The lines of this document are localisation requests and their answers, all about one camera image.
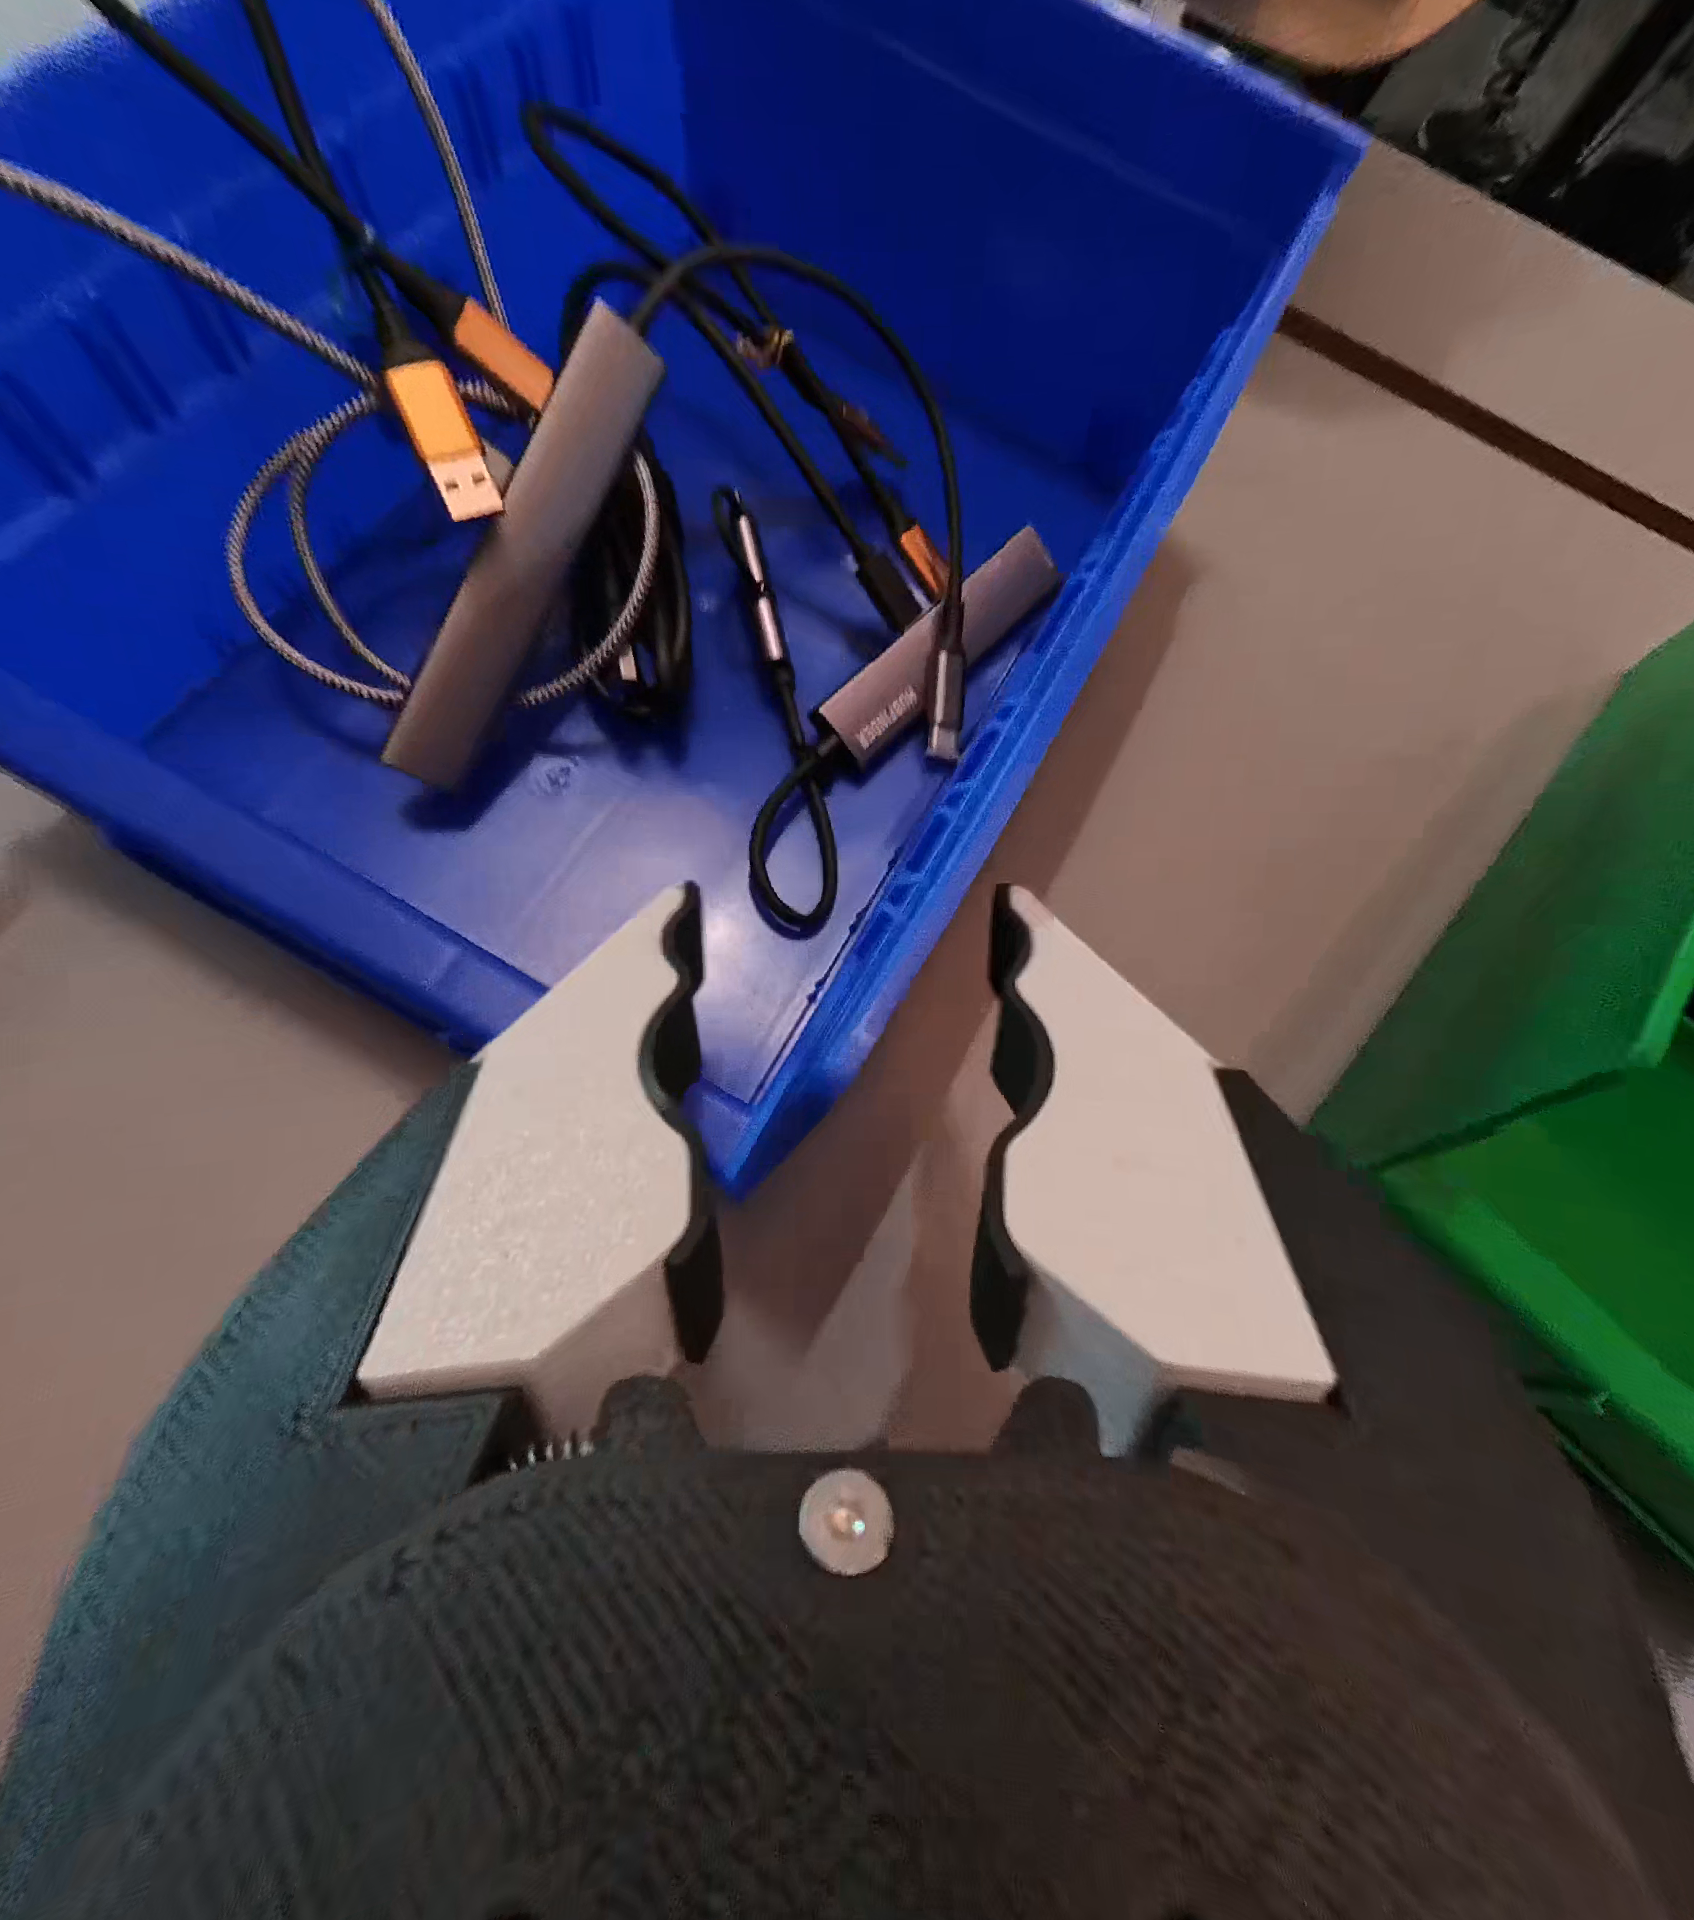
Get blue plastic bin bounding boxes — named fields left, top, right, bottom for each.
left=0, top=0, right=1373, bottom=1204

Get green plastic bin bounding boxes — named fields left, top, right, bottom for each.
left=1307, top=528, right=1694, bottom=1667

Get black hub cable grey plug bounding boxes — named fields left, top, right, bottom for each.
left=628, top=244, right=971, bottom=768

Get black cable orange plugs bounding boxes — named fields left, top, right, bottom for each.
left=92, top=0, right=561, bottom=525

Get grey braided cable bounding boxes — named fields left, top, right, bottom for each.
left=0, top=0, right=668, bottom=714

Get black cable brown tie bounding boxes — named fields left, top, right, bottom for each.
left=521, top=102, right=961, bottom=631

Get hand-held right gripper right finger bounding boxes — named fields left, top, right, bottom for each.
left=969, top=884, right=1340, bottom=1403

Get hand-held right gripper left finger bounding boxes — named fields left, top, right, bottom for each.
left=356, top=882, right=726, bottom=1403

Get long grey usb hub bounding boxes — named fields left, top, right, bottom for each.
left=381, top=293, right=672, bottom=795

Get short grey usb hub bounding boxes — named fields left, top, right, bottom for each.
left=808, top=525, right=1063, bottom=784

